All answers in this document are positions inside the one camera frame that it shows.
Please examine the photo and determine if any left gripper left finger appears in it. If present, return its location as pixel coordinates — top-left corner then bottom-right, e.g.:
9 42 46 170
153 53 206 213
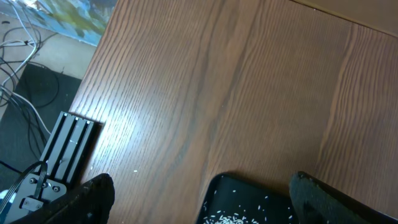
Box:
13 173 115 224

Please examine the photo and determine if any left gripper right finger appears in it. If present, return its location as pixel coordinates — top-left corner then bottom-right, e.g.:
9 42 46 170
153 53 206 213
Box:
289 171 397 224

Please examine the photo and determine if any white rice pile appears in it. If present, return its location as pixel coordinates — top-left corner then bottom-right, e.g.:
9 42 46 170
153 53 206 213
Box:
203 189 295 224

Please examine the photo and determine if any black tray bin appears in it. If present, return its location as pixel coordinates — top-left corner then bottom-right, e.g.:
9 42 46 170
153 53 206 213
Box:
196 173 300 224

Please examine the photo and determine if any dark floor mat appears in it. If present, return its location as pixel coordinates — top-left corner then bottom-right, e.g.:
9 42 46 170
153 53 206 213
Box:
1 62 81 183

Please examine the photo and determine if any colourful painted sheet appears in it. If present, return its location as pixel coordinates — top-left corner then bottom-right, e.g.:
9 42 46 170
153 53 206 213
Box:
1 0 117 46

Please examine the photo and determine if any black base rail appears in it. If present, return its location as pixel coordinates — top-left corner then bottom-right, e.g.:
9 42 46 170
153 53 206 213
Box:
1 112 98 223

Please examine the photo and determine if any floor cables bundle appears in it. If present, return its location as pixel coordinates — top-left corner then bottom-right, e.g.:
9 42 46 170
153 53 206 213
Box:
0 0 62 156

